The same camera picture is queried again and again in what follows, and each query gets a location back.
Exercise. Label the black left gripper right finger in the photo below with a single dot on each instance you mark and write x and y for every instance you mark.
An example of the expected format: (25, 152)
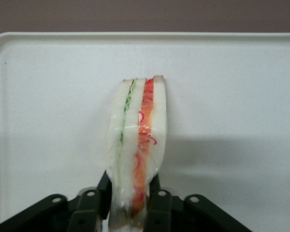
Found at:
(164, 210)

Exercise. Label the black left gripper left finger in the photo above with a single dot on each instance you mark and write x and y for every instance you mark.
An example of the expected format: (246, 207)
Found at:
(82, 207)

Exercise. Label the triangle sandwich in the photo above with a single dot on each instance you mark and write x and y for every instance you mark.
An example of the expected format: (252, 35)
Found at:
(135, 135)

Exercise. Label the cream plastic tray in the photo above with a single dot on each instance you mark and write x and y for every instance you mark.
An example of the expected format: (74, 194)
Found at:
(50, 108)

